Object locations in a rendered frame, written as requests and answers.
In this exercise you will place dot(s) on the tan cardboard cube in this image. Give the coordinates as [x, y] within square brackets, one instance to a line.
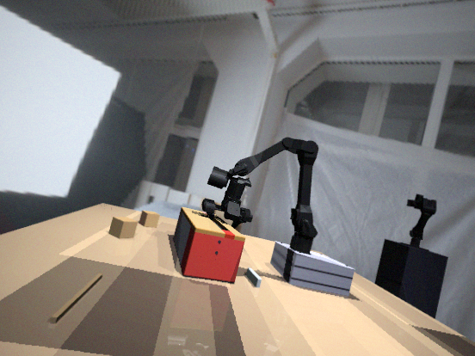
[122, 227]
[149, 219]

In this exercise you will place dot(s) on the long olive-tan square bar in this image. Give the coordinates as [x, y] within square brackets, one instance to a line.
[74, 299]

